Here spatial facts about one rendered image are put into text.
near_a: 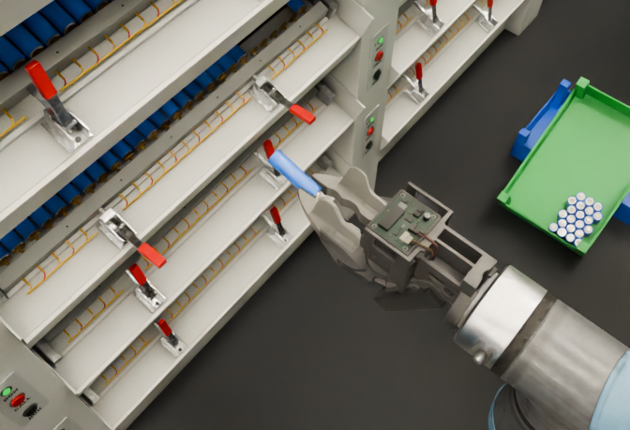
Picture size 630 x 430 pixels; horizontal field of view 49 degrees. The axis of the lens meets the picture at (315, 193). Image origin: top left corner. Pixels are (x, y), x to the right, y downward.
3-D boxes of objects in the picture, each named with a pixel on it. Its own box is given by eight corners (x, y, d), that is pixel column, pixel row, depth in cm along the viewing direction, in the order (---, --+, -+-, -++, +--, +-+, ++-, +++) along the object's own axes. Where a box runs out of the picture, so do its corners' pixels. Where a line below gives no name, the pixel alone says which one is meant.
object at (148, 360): (342, 189, 138) (367, 166, 125) (112, 431, 113) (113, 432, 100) (269, 118, 138) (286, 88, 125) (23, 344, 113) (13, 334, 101)
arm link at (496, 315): (530, 314, 70) (477, 386, 66) (488, 285, 71) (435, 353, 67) (559, 275, 62) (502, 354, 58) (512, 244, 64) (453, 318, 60)
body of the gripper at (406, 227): (405, 174, 67) (512, 247, 63) (394, 219, 74) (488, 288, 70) (355, 227, 64) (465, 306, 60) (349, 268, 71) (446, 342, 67)
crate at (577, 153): (582, 257, 142) (585, 254, 134) (498, 203, 149) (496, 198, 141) (667, 136, 141) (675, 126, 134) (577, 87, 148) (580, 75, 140)
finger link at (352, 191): (333, 135, 71) (401, 188, 68) (330, 167, 76) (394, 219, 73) (312, 152, 70) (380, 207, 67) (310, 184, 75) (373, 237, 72)
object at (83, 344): (346, 129, 121) (375, 96, 109) (78, 396, 97) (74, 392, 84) (263, 50, 122) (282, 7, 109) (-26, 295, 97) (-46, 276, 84)
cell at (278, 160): (280, 146, 74) (325, 186, 73) (277, 154, 76) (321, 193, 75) (268, 156, 73) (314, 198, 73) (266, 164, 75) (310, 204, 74)
